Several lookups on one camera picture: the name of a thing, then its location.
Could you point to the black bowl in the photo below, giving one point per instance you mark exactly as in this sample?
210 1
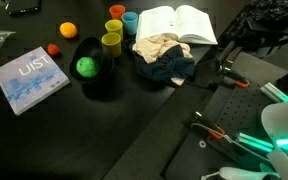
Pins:
92 47

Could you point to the upper black orange clamp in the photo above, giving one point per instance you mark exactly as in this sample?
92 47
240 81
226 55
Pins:
226 60

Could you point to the black orange clamp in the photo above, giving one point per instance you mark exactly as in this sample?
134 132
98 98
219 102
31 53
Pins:
226 60
198 119

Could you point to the beige and navy cloth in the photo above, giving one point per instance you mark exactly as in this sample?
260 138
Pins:
158 58

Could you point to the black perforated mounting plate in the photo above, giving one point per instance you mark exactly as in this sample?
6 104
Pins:
238 110

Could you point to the black office chair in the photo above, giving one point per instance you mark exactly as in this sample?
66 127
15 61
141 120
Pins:
261 27

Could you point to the orange plastic cup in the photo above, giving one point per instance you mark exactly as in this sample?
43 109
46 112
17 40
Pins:
116 11

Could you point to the lower black orange clamp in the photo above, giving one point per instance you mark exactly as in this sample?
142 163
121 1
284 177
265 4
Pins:
198 119

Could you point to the olive yellow plastic cup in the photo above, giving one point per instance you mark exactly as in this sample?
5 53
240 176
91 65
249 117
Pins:
113 41

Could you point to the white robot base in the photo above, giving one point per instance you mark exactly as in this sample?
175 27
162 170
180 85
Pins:
275 122

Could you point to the blue plastic cup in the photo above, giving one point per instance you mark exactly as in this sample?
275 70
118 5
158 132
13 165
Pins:
130 21

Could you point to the open white book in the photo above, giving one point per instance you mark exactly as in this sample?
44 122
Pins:
184 24

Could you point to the small red toy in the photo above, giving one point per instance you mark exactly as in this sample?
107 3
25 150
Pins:
53 49

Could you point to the orange fruit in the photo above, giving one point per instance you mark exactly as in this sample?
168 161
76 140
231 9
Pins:
68 30

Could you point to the UIST proceedings book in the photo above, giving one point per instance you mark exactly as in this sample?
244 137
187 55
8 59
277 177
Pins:
29 79

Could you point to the green ball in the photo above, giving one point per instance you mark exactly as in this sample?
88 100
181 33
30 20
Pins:
87 67

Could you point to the aluminium rail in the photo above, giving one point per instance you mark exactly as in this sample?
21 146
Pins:
274 93

